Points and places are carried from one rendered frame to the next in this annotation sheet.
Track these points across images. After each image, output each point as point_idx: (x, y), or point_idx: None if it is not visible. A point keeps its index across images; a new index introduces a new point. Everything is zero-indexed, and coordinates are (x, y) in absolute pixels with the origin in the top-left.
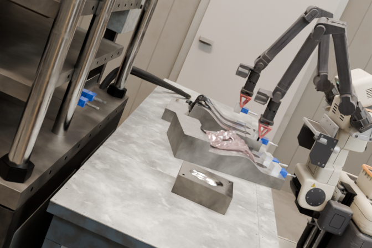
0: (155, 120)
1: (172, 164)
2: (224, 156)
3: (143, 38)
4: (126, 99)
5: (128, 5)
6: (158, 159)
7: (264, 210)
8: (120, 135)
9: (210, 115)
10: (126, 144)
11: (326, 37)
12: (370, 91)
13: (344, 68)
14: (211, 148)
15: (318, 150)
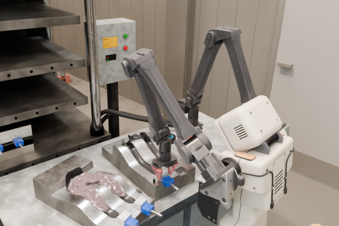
0: (89, 158)
1: (17, 205)
2: (62, 202)
3: (95, 89)
4: (103, 136)
5: (43, 69)
6: (12, 199)
7: None
8: (15, 175)
9: (121, 154)
10: (5, 183)
11: (235, 60)
12: (240, 129)
13: (164, 106)
14: (63, 191)
15: (203, 202)
